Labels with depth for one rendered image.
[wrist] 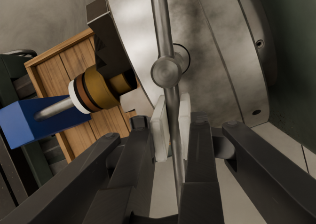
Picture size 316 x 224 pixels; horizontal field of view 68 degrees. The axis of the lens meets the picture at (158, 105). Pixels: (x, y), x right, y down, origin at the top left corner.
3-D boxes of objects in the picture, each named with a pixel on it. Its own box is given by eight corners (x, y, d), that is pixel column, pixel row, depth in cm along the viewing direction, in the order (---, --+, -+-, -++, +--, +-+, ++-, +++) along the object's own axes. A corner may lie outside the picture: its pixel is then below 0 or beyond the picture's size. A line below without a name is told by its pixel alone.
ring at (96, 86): (107, 46, 37) (61, 70, 39) (131, 101, 37) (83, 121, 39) (127, 53, 46) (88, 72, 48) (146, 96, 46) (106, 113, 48)
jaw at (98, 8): (161, 32, 38) (125, -34, 29) (168, 54, 36) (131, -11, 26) (104, 60, 41) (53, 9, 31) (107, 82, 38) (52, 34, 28)
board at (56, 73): (120, 17, 62) (114, 13, 59) (173, 140, 63) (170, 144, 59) (33, 64, 69) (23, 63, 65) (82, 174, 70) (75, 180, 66)
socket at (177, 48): (159, 45, 27) (155, 46, 24) (187, 40, 26) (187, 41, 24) (163, 73, 28) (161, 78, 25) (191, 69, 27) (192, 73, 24)
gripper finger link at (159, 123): (167, 162, 16) (156, 163, 16) (171, 124, 22) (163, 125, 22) (161, 120, 15) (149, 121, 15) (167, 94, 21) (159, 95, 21)
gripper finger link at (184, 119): (177, 118, 15) (190, 117, 14) (180, 92, 21) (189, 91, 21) (183, 161, 15) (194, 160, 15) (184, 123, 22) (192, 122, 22)
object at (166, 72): (164, 49, 27) (147, 59, 16) (183, 46, 27) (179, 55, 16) (167, 68, 28) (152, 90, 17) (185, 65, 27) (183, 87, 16)
